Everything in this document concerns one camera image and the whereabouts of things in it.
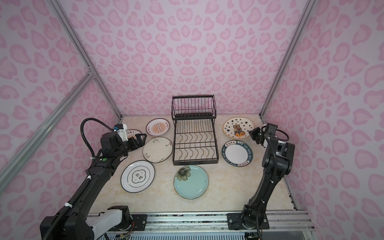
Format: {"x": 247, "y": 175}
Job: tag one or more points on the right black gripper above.
{"x": 254, "y": 133}

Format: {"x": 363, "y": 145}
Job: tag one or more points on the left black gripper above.
{"x": 134, "y": 145}

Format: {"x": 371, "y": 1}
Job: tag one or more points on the white star cat plate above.
{"x": 238, "y": 128}

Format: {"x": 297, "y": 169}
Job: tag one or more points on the mint green flower plate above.
{"x": 191, "y": 182}

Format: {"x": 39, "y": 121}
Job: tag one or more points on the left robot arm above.
{"x": 70, "y": 222}

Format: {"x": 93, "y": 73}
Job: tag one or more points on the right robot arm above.
{"x": 277, "y": 163}

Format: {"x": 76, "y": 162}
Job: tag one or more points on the large orange sunburst plate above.
{"x": 132, "y": 133}

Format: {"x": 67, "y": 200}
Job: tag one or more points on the small orange sunburst plate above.
{"x": 158, "y": 127}

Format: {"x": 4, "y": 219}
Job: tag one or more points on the cream plum blossom plate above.
{"x": 157, "y": 150}

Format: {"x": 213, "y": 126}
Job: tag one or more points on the white plate dark green rim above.
{"x": 237, "y": 153}

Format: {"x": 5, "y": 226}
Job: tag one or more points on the white plate black cloud outline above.
{"x": 138, "y": 176}

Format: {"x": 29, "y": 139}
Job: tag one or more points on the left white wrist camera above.
{"x": 121, "y": 130}

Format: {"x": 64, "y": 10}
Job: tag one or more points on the black wire dish rack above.
{"x": 195, "y": 140}

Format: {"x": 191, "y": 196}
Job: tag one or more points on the aluminium frame diagonal strut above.
{"x": 19, "y": 160}

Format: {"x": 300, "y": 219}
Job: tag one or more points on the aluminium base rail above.
{"x": 279, "y": 225}

